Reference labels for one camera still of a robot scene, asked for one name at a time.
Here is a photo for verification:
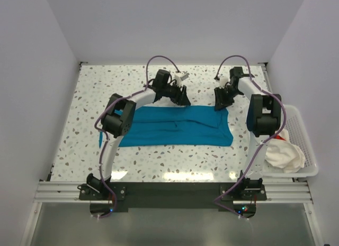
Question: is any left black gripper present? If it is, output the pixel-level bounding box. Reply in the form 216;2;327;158
162;81;191;106

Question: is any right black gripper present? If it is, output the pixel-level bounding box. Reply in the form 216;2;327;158
214;86;242;111

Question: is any blue polo t shirt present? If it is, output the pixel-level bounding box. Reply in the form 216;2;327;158
97;105;234;149

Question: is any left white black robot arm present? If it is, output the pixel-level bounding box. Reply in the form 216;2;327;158
86;69;191;199

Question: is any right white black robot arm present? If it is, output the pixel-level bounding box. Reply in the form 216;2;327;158
215;67;284;200

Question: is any red white garment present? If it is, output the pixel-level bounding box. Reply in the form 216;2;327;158
275;129;290;142

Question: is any white plastic basket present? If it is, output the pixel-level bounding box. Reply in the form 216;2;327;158
262;105;319;178

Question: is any white t shirt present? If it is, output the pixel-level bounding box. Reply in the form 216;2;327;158
265;139;306;174

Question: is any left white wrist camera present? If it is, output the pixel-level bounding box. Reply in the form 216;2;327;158
174;72;189;87

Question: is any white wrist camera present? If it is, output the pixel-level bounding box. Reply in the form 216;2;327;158
174;72;189;87
219;76;229;89

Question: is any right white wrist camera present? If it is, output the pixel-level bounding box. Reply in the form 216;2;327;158
219;76;229;89

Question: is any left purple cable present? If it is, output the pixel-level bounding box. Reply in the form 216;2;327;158
94;55;181;217

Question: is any purple cable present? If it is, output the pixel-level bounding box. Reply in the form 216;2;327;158
94;55;181;217
213;54;288;212

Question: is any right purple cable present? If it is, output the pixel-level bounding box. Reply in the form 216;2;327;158
213;54;288;212

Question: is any aluminium rail frame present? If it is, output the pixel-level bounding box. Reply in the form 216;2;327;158
20;177;325;245

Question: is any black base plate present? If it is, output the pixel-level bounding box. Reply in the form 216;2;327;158
77;181;267;217

